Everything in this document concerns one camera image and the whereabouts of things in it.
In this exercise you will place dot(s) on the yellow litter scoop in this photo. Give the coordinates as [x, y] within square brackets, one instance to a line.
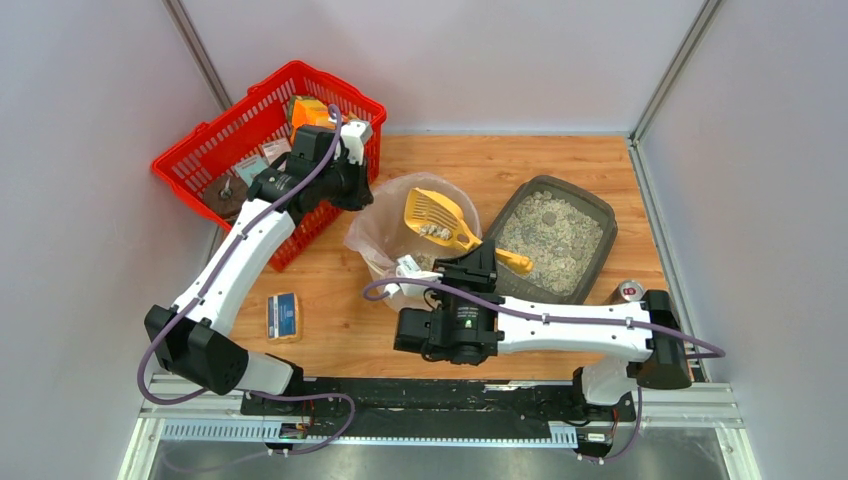
[430, 207]

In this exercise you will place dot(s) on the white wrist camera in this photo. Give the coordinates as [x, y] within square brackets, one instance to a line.
[407, 267]
[354, 136]

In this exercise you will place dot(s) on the white bin with bag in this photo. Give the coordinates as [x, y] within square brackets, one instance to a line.
[380, 236]

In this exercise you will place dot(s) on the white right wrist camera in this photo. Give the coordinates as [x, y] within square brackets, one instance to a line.
[407, 267]

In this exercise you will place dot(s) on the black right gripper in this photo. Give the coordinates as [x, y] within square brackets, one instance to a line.
[468, 277]

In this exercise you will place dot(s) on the orange sponge stack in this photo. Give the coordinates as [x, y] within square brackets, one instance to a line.
[307, 110]

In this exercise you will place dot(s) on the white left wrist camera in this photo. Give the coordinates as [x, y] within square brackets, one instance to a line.
[354, 136]

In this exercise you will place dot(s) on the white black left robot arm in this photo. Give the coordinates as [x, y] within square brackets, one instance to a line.
[191, 337]

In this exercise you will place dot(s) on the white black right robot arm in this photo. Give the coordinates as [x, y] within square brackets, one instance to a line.
[470, 323]

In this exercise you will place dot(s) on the blue yellow sponge pack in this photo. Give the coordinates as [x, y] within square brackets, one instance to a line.
[283, 318]

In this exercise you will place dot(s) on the grey litter box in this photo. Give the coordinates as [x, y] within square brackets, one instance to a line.
[566, 231]

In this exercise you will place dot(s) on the cat litter clump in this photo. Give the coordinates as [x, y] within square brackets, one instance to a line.
[436, 232]

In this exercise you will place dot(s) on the drink can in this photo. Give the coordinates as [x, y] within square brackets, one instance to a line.
[629, 290]

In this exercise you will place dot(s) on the teal small box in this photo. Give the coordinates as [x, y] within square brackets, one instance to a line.
[250, 167]

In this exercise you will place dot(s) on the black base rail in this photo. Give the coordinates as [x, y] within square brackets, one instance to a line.
[440, 408]

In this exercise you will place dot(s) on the red shopping basket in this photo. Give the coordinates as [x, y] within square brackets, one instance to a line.
[212, 149]

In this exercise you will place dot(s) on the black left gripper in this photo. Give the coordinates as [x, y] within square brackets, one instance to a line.
[351, 183]

